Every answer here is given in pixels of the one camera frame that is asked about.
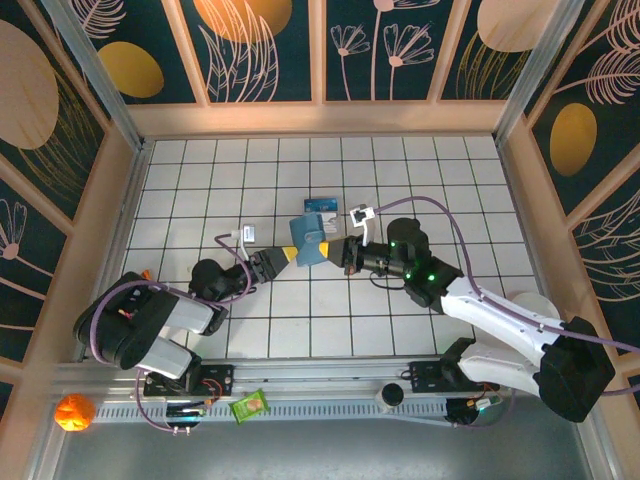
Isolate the blue card holder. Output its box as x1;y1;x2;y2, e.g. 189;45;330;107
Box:
288;213;332;269

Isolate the green snack packet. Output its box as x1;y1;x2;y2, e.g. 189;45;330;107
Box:
229;388;272;426

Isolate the black controller module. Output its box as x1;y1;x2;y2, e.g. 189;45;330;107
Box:
446;397;504;430
166;405;207;421

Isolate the white bowl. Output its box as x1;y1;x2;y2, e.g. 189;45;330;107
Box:
510;292;562;324

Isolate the black knob on white base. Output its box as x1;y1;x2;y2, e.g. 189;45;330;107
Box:
375;382;405;414

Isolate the orange ball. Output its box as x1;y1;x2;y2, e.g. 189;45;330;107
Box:
54;393;97;432

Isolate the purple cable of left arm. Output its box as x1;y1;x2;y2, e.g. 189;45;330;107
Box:
89;230;252;435

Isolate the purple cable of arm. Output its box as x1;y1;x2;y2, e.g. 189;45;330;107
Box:
89;230;252;435
372;196;640;430

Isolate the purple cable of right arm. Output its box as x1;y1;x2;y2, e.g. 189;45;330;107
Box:
372;196;640;430

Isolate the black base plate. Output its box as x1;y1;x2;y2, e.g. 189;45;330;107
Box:
409;360;501;396
143;364;236;399

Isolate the aluminium floor edge rail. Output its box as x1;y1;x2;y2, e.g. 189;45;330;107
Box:
117;142;152;281

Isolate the aluminium mounting rail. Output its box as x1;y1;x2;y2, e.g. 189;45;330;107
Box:
49;353;591;401

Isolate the grey slotted cable duct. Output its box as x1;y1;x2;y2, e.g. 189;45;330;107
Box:
94;401;451;427

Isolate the aluminium corner post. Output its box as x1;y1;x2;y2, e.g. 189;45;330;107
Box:
42;0;147;151
493;0;587;147

